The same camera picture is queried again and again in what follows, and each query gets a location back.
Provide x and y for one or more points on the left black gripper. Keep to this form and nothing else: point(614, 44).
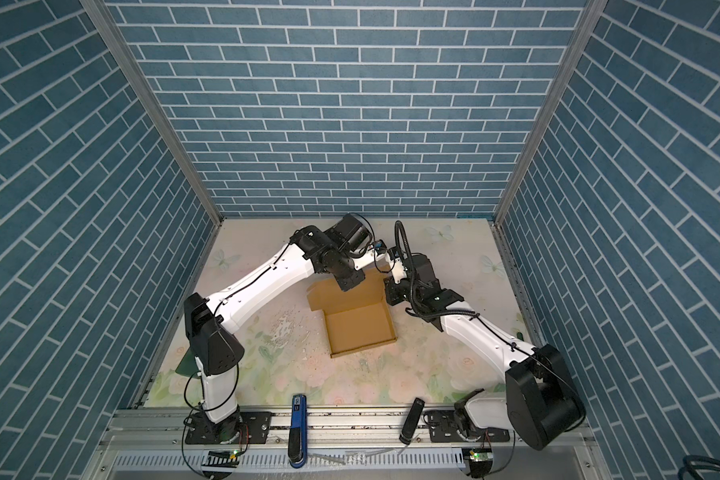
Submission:
point(349, 283)

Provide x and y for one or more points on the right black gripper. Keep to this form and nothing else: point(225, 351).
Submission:
point(393, 296)

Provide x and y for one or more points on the brown cardboard box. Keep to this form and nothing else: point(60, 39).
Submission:
point(356, 320)

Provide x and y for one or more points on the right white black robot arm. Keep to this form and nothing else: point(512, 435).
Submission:
point(541, 401)

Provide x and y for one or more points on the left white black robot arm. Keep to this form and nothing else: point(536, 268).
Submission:
point(211, 321)

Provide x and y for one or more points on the black handheld device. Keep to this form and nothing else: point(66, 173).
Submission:
point(411, 421)

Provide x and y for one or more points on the blue black handheld tool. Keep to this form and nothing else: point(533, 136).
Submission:
point(297, 450)

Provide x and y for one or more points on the right green controller board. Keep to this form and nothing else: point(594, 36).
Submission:
point(478, 455)

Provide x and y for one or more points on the green controller board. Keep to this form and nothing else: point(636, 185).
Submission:
point(221, 459)
point(478, 455)

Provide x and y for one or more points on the green rectangular block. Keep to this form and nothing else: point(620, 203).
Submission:
point(187, 366)

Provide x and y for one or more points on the left green controller board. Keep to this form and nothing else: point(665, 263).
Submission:
point(221, 459)

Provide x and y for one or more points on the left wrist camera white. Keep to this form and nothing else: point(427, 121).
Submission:
point(377, 257)

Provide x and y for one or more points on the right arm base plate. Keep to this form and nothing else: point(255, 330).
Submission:
point(449, 426)

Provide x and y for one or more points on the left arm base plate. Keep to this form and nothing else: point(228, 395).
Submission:
point(241, 428)

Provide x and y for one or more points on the aluminium front rail frame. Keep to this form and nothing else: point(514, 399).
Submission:
point(573, 455)

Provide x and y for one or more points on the white slotted cable duct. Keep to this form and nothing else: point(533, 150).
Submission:
point(276, 460)

